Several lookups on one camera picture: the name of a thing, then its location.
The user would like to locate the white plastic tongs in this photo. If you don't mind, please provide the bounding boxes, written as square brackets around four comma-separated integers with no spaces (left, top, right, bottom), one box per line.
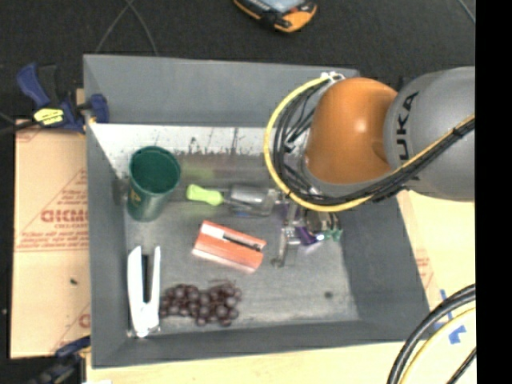
[126,245,162,339]

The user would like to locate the clear glass jar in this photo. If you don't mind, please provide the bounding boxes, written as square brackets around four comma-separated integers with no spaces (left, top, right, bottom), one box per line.
[227,185,278,218]

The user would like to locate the green handled tool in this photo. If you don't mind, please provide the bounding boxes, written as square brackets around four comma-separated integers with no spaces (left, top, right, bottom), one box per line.
[185,183,233,208]

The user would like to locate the brown cardboard board, red print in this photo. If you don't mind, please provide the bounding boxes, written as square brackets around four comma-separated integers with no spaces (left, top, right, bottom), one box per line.
[9,118,92,359]

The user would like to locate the dark purple grape bunch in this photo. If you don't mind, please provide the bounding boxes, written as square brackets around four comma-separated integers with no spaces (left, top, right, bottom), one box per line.
[158,281,244,328]

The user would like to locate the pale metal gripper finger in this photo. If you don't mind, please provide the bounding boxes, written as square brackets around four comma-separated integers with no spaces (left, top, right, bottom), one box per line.
[271,228,290,268]
[284,236,302,268]

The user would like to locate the red-brown flat block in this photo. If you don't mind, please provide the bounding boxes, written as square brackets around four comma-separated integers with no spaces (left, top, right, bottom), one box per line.
[191,219,268,275]

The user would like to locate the grey metal bin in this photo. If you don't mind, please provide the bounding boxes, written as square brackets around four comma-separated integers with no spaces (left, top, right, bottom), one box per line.
[82,54,431,367]

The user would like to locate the dark green cup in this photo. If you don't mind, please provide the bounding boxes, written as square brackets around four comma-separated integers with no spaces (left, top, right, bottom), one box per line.
[126,146,182,222]

